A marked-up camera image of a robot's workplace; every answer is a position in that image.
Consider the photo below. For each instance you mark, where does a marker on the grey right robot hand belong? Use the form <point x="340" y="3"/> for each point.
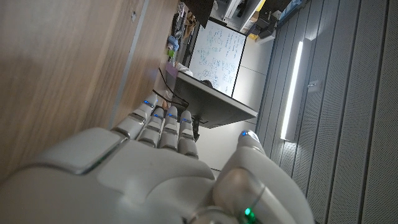
<point x="130" y="186"/>

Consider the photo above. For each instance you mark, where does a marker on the pink sticky note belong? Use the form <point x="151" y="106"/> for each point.
<point x="171" y="69"/>

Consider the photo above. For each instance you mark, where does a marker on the black computer monitor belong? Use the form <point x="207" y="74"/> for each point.
<point x="211" y="105"/>

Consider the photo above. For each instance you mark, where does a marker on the seated person white shirt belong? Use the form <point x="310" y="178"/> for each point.
<point x="184" y="68"/>

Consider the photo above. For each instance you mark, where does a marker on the black framed whiteboard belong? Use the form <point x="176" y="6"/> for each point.
<point x="217" y="53"/>

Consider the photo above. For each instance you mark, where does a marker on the brown jacket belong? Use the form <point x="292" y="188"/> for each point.
<point x="190" y="25"/>

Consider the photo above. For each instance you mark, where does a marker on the long ceiling light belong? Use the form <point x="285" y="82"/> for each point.
<point x="292" y="93"/>

